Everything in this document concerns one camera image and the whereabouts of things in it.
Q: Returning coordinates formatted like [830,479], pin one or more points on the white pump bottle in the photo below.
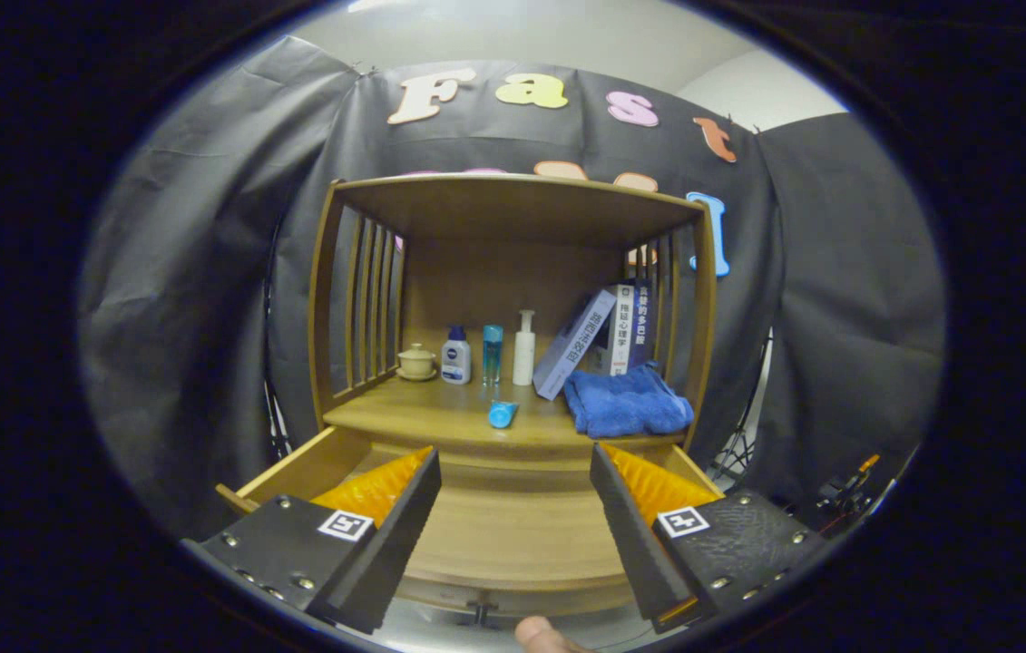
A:
[523,354]

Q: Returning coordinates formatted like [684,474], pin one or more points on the wooden countertop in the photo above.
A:
[422,413]

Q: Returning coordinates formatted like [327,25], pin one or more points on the wooden drawer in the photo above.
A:
[512,535]

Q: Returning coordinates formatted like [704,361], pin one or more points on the white-spined book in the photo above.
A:
[623,331]

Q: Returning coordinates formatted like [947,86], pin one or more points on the clear blue bottle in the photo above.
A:
[493,349]

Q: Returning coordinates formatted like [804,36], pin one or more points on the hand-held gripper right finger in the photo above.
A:
[640,544]

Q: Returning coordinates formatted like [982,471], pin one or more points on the black device with orange tip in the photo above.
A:
[844,494]

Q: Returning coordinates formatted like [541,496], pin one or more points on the black tripod stand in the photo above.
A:
[739,449]
[277,426]

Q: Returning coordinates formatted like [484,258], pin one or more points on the blue towel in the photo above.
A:
[626,404]

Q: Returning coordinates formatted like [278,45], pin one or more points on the lavender book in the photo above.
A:
[571,349]

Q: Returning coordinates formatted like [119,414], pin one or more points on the wooden cabinet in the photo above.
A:
[512,272]

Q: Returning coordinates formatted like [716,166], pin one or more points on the black backdrop cloth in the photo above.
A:
[204,272]

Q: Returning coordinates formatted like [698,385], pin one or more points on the blue and white tube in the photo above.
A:
[502,415]

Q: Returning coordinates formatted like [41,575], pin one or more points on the white bottle with blue cap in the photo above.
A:
[455,363]

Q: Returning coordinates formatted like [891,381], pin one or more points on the dark blue book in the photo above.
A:
[644,326]

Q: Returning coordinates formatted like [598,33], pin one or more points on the small beige lidded teacup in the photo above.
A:
[416,363]

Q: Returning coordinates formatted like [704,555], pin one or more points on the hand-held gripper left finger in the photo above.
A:
[395,549]

